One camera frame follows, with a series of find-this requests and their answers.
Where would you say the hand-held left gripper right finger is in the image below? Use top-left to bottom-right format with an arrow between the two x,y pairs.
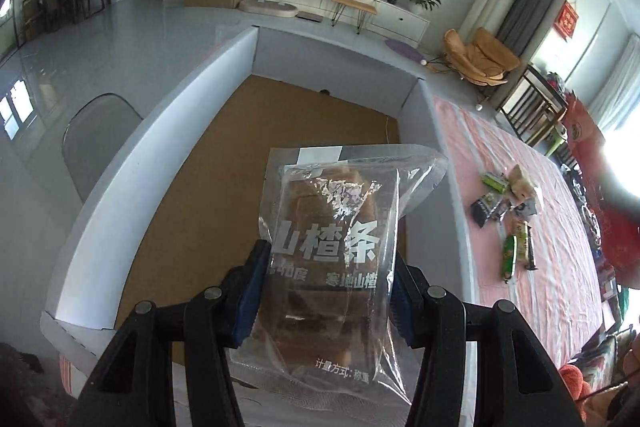
390,257 -> 586,427

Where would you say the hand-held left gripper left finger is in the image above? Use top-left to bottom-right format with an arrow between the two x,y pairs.
75,239 -> 273,427

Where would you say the clear bag of brown strips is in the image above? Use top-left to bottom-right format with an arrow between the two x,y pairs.
224,143 -> 447,408

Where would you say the white cardboard box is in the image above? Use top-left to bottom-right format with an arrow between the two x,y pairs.
39,26 -> 478,427

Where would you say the long green snack packet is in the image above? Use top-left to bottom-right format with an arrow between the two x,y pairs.
501,234 -> 518,282

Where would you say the black snack packet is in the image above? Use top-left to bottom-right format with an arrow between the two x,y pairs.
470,194 -> 511,228

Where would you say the pink striped tablecloth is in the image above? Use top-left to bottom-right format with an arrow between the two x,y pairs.
432,96 -> 618,427

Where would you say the clear bread packet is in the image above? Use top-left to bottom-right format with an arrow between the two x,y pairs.
507,165 -> 535,200

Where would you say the red cloth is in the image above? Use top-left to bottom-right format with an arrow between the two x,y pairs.
562,97 -> 640,303

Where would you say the dark wooden chair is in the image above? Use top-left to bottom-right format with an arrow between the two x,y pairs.
497,64 -> 571,148

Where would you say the purple floor mat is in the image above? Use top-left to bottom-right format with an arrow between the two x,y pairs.
384,39 -> 423,60

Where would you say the tan lounge chair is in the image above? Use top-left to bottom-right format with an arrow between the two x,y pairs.
442,27 -> 522,88

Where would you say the white oval platform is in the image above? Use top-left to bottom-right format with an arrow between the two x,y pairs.
239,0 -> 298,18

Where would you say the white television cabinet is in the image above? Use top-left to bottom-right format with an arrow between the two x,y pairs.
220,0 -> 431,45

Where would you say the wooden bench with black legs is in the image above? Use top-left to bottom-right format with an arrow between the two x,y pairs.
330,0 -> 377,30

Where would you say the white curtain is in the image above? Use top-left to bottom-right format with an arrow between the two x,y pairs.
590,34 -> 640,132

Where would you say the red wall hanging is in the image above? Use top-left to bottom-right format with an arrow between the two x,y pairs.
555,0 -> 580,40

